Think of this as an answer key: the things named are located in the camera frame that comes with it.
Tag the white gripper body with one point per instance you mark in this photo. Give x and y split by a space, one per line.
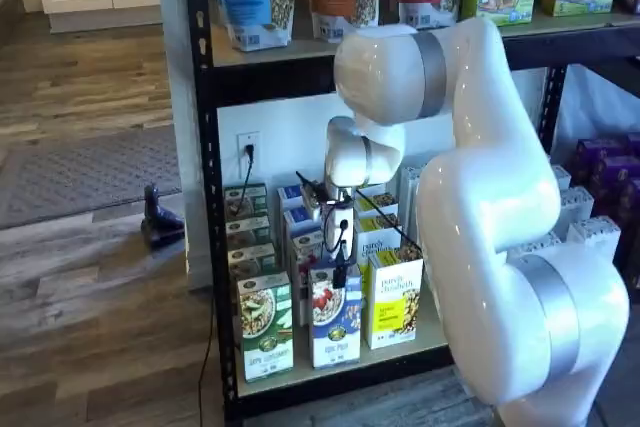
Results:
337 227

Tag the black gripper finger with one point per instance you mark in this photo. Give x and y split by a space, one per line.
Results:
340 274

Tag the blue and white oatmeal box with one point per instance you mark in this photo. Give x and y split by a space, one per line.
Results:
300 219
290 194
335 322
307 247

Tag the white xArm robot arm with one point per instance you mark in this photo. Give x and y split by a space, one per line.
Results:
490 197

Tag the yellow white purely elizabeth box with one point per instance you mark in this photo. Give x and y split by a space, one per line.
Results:
372 247
395 307
384 199
372 224

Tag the white box dark stripe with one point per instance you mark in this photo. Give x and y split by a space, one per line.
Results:
410 192

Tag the green oatmeal box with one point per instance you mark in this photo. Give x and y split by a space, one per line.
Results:
250 259
247 232
245 202
265 327

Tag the black metal shelf rack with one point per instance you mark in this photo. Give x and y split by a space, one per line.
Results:
205 147

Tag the white carton box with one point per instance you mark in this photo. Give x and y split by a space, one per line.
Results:
561 178
595 237
575 212

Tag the purple snack box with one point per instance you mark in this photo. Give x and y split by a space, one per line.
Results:
595 159
630 237
615 182

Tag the dark glossy figurine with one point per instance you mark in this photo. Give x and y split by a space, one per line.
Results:
160 232

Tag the grey floor rug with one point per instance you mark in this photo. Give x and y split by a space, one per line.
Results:
75 177

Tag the white wall outlet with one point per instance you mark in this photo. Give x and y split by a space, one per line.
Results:
249 137

